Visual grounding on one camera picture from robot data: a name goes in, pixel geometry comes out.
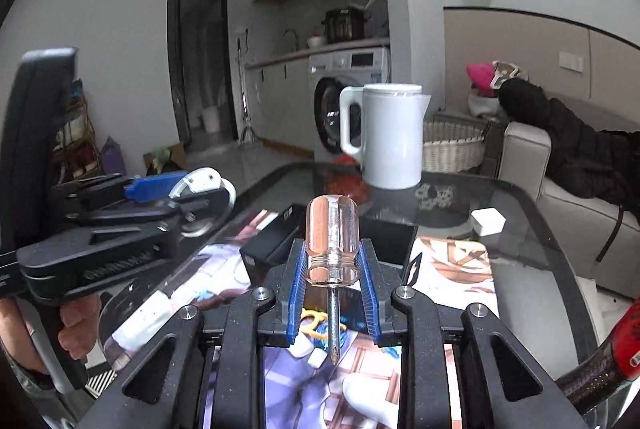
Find wicker basket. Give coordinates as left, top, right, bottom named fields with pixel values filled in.
left=422, top=119, right=486, bottom=173

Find mop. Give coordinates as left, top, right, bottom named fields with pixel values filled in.
left=235, top=39, right=258, bottom=150

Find white tape dispenser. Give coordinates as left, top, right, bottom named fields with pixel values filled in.
left=169, top=167, right=237, bottom=238

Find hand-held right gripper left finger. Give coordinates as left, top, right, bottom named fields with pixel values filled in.
left=90, top=239, right=308, bottom=429

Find cardboard box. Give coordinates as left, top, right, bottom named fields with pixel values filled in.
left=144, top=144, right=188, bottom=177

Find storage rack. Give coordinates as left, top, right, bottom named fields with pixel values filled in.
left=52, top=79, right=103, bottom=184

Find dark door frame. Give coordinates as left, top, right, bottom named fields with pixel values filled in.
left=167, top=0, right=238, bottom=144

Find yellow plastic item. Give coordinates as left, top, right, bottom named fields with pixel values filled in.
left=301, top=309, right=327, bottom=338

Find white electric kettle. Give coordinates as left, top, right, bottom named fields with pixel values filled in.
left=340, top=83, right=432, bottom=190

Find flower print coaster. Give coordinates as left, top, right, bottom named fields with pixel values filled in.
left=416, top=184, right=453, bottom=210

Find black jacket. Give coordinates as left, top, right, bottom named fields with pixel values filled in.
left=499, top=79, right=640, bottom=265

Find white bucket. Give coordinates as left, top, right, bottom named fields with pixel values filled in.
left=201, top=105, right=223, bottom=133

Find white washing machine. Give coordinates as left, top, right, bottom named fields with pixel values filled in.
left=307, top=48, right=392, bottom=160

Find person's left hand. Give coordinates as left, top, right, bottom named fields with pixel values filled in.
left=0, top=294, right=103, bottom=377

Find black storage box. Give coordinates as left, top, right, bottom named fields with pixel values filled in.
left=240, top=203, right=419, bottom=282

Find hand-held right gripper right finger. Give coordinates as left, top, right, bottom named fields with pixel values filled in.
left=357, top=238, right=591, bottom=429

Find red label cola bottle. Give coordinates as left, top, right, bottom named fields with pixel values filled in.
left=555, top=304, right=640, bottom=415

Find pink knit hat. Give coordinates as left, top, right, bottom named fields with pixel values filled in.
left=467, top=63, right=498, bottom=92

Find white base cabinets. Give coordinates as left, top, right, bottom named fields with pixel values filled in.
left=245, top=49, right=316, bottom=154

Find white charger cube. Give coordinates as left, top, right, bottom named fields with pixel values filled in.
left=470, top=208, right=506, bottom=237

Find grey sofa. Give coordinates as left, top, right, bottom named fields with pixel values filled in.
left=500, top=99, right=640, bottom=300

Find patterned cloth item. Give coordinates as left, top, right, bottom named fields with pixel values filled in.
left=492, top=61, right=528, bottom=90

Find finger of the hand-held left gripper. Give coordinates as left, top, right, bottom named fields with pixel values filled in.
left=50, top=169, right=193, bottom=216
left=75, top=191, right=228, bottom=244

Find printed table mat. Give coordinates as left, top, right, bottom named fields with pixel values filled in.
left=112, top=209, right=501, bottom=429

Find clear pink bottle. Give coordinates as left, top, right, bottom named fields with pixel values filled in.
left=306, top=194, right=360, bottom=367

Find black pressure cooker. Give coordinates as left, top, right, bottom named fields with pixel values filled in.
left=324, top=8, right=372, bottom=44

